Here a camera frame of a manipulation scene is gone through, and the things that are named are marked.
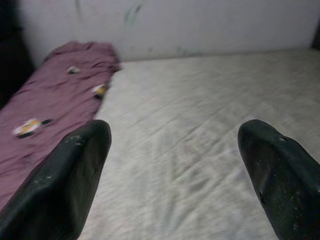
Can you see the purple printed blanket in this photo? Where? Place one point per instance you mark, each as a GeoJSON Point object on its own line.
{"type": "Point", "coordinates": [50, 95]}

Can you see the white quilted mattress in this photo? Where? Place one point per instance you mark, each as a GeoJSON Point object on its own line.
{"type": "Point", "coordinates": [187, 125]}

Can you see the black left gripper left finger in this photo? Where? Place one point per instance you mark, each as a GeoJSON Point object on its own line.
{"type": "Point", "coordinates": [57, 187]}

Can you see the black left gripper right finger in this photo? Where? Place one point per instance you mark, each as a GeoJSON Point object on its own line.
{"type": "Point", "coordinates": [287, 190]}

